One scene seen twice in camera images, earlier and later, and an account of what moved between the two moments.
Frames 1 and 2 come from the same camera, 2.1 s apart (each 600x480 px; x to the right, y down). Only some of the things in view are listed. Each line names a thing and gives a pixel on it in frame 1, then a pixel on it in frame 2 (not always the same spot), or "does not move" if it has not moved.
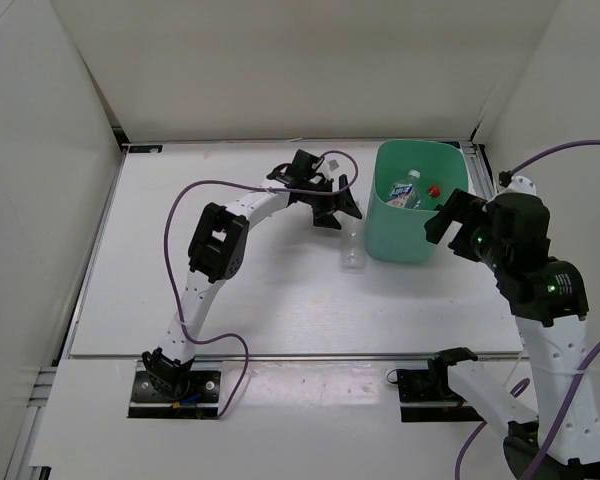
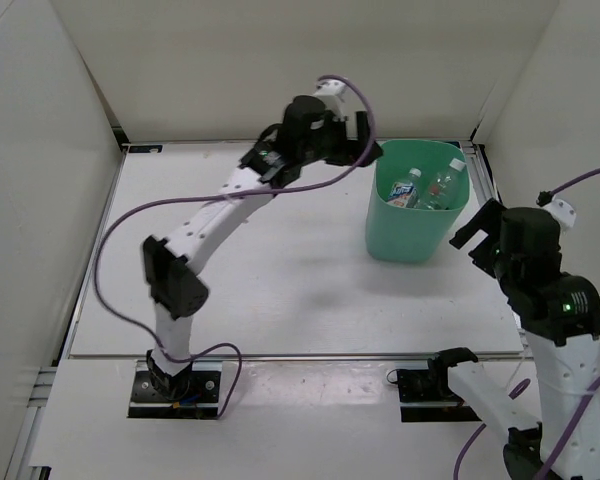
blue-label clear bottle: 405,193 does not move
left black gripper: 322,217 to 350,151
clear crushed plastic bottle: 353,242 to 442,188
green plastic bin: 412,179 does not move
